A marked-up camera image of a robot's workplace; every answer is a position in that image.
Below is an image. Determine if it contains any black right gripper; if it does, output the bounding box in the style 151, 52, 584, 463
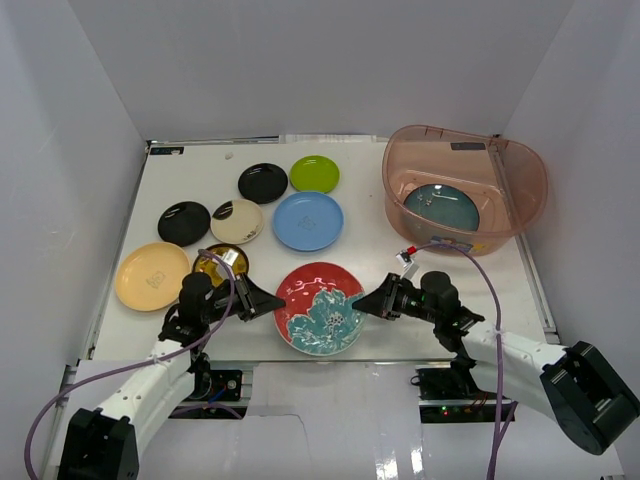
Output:
353, 274, 440, 325

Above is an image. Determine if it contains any red plate with teal flower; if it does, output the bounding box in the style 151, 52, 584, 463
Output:
274, 262, 366, 357

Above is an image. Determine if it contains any light blue plate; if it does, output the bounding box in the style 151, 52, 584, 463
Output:
272, 192, 345, 252

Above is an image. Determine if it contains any dark teal ceramic plate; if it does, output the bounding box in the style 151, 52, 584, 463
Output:
404, 184, 480, 231

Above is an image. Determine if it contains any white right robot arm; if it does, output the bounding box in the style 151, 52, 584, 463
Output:
353, 271, 639, 455

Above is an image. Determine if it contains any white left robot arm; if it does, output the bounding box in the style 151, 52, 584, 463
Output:
57, 273, 286, 479

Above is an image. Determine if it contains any translucent pink plastic bin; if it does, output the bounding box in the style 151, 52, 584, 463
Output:
382, 125, 549, 256

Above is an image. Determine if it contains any yellow patterned brown-rimmed plate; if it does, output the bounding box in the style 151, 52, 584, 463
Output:
192, 243, 249, 287

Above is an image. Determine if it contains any cream plate with black patch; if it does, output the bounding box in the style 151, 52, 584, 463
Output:
210, 199, 264, 245

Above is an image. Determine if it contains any black plate left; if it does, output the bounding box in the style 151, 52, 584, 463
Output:
157, 201, 210, 247

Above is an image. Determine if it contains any pale orange plate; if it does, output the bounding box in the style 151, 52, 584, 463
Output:
115, 242, 191, 312

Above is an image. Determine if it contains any black plate rear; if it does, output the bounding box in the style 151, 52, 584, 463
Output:
238, 163, 289, 205

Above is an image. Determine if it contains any lime green plate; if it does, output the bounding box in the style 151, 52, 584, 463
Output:
289, 155, 341, 194

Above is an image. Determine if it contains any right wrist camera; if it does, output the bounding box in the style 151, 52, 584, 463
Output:
396, 246, 418, 280

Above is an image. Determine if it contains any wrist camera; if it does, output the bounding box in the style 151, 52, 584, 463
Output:
215, 248, 239, 272
396, 246, 418, 280

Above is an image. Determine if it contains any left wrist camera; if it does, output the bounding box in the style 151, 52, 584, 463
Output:
215, 248, 239, 272

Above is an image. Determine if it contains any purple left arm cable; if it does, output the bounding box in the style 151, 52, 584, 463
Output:
24, 248, 244, 480

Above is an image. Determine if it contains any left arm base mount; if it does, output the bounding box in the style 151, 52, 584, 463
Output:
188, 369, 243, 402

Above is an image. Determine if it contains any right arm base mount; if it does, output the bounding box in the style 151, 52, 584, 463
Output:
410, 365, 496, 425

